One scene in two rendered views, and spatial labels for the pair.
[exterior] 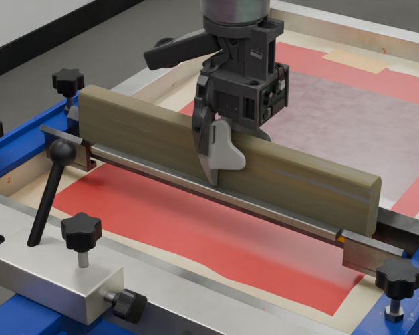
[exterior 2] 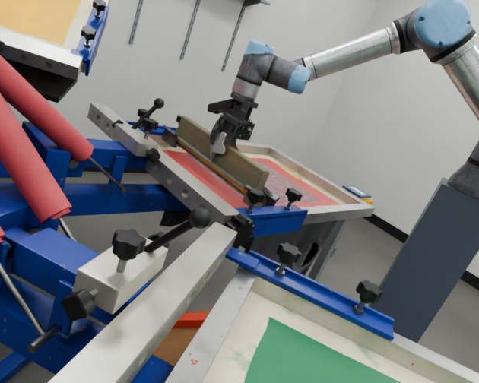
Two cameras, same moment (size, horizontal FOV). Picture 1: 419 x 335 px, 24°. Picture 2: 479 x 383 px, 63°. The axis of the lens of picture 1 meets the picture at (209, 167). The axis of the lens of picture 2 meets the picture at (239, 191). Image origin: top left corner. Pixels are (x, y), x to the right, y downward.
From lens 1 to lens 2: 0.39 m
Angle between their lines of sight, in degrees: 13
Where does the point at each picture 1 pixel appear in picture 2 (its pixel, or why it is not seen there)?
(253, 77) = (239, 118)
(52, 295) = (128, 141)
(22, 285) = (121, 137)
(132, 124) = (194, 131)
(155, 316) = (161, 168)
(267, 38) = (249, 104)
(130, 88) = not seen: hidden behind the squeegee
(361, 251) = not seen: hidden behind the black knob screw
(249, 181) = (223, 161)
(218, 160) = (216, 148)
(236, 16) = (242, 92)
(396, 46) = (309, 175)
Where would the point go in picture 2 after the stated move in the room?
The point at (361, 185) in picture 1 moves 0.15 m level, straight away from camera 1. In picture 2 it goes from (260, 170) to (277, 163)
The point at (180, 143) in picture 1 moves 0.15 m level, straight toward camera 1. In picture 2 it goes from (207, 142) to (191, 150)
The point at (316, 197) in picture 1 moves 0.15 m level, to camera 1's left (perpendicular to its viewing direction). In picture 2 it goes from (243, 172) to (196, 151)
